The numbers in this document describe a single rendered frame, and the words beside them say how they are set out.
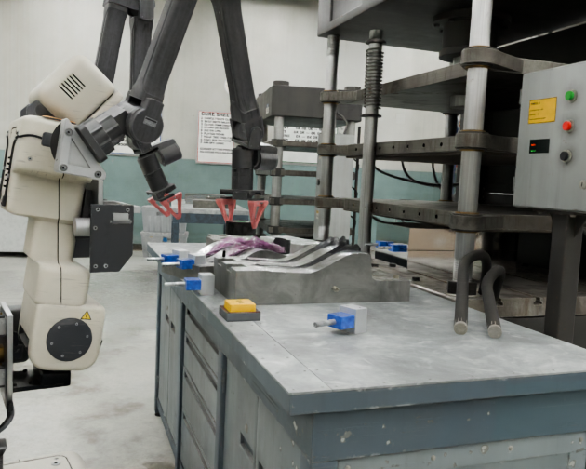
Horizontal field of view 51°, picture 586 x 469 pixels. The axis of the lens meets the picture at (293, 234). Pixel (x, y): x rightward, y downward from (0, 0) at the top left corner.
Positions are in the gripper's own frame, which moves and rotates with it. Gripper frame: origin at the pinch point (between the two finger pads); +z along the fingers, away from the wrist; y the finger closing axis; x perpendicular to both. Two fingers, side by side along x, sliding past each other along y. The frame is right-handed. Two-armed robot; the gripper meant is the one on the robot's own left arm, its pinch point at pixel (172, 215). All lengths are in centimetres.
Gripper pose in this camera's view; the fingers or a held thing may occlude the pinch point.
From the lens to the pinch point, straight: 193.0
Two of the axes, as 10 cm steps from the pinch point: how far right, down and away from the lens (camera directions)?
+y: -5.1, -1.0, 8.5
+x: -7.9, 4.6, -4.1
